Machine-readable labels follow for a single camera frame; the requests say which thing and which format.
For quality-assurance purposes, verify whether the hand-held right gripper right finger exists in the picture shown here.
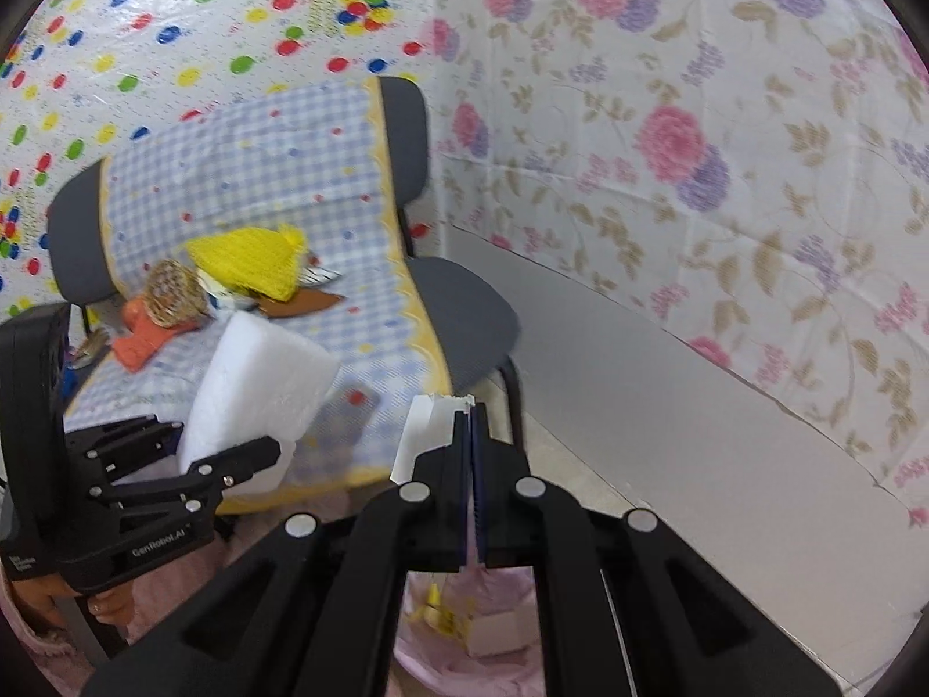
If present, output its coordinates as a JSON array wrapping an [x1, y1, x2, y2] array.
[[470, 403, 847, 697]]

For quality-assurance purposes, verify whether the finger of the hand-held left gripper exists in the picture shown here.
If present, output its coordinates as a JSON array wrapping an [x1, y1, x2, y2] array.
[[91, 436, 283, 524], [65, 414, 182, 484]]

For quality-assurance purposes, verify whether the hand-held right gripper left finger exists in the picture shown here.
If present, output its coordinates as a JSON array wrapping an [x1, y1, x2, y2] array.
[[78, 407, 473, 697]]

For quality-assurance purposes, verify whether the small white foam piece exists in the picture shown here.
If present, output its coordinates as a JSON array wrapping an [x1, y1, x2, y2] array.
[[390, 392, 476, 487]]

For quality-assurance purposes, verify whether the large white foam block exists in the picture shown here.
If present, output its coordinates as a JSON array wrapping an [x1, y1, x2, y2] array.
[[178, 312, 341, 505]]

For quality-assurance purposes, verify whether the orange knit cloth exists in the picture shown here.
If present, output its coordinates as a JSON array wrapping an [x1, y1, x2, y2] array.
[[110, 319, 204, 375]]

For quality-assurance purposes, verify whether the bin with pink bag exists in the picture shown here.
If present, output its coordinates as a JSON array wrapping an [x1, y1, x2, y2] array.
[[392, 523, 547, 697]]

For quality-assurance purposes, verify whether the yellow knit hat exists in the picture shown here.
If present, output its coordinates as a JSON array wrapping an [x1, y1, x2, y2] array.
[[187, 224, 306, 302]]

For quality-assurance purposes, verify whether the person's left hand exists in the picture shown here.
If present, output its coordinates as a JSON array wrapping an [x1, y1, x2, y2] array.
[[15, 573, 132, 629]]

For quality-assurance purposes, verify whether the yellow plastic piece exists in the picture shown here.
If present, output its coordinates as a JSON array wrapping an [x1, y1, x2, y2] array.
[[421, 584, 460, 633]]

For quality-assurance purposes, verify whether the white paper box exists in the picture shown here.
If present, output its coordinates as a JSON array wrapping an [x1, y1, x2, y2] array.
[[466, 606, 536, 658]]

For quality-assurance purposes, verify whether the woven wicker ball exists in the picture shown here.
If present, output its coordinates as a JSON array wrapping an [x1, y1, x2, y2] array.
[[145, 259, 211, 326]]

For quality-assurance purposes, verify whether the brown leather piece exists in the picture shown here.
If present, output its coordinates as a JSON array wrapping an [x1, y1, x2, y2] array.
[[257, 290, 348, 319]]

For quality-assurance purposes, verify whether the grey chair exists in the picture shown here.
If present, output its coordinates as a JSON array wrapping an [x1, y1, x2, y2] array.
[[47, 76, 525, 669]]

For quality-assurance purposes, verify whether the blue checkered cloth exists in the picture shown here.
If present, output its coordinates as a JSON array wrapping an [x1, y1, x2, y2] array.
[[62, 80, 458, 516]]

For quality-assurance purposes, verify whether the floral wall cloth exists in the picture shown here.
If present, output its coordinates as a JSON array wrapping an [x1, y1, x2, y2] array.
[[428, 0, 929, 495]]

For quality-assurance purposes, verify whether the polka dot wall cloth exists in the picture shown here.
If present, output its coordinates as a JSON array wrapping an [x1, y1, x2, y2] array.
[[0, 0, 437, 321]]

